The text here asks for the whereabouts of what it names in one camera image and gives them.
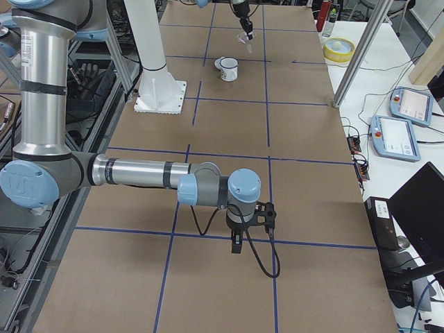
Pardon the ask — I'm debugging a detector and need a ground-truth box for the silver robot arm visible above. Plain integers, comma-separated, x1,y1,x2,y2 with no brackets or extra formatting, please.
180,0,254,41
1,1,261,253

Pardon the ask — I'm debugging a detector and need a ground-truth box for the black computer box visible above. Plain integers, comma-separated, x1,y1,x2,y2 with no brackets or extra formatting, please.
364,196,398,251

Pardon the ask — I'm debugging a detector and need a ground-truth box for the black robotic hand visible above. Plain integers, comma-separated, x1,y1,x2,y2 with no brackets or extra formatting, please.
67,62,116,106

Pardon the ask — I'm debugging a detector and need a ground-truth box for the teach pendant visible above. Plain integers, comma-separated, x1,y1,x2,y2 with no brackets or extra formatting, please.
389,87,433,127
370,115,421,162

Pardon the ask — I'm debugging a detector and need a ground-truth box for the far orange black adapter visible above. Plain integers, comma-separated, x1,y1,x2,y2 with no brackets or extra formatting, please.
347,136,361,154

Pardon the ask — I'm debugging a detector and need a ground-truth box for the wooden board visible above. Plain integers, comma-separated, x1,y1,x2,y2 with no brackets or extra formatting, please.
409,29,444,85

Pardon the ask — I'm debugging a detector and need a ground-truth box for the aluminium frame post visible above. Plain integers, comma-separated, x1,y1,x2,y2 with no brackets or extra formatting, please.
332,0,393,108

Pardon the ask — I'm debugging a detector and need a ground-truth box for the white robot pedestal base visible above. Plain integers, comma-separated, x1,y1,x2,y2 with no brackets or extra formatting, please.
124,0,187,114

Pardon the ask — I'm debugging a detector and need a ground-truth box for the orange black adapter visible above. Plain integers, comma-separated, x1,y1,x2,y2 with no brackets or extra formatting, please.
354,163,370,182
347,136,361,154

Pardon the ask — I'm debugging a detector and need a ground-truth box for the red bottle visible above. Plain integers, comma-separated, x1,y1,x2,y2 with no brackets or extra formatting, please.
316,0,331,32

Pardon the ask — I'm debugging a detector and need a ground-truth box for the clear plastic bottle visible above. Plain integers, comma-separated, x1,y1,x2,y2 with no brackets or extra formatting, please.
322,3,340,37

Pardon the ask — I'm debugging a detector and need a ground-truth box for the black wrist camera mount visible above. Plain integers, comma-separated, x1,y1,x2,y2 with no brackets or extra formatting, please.
251,202,277,234

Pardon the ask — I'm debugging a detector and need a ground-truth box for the yellow rimmed bowl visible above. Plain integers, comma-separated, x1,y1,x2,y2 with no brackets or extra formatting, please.
323,37,356,63

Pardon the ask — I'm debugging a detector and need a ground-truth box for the near orange black adapter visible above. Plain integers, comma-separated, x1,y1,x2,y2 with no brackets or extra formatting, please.
354,163,370,182

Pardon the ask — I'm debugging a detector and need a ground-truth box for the far teach pendant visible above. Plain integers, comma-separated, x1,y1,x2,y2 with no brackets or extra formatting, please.
389,87,433,127

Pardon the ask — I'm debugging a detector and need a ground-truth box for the black monitor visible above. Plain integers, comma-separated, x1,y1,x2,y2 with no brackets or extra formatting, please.
388,162,443,262

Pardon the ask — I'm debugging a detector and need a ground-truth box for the white patterned mug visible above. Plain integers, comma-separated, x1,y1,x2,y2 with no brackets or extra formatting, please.
219,57,239,82

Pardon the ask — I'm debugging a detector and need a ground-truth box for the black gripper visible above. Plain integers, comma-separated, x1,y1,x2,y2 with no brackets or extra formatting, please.
232,2,253,39
226,219,245,254

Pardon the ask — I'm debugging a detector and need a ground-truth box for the near teach pendant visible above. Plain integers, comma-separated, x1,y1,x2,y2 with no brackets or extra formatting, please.
370,115,421,162

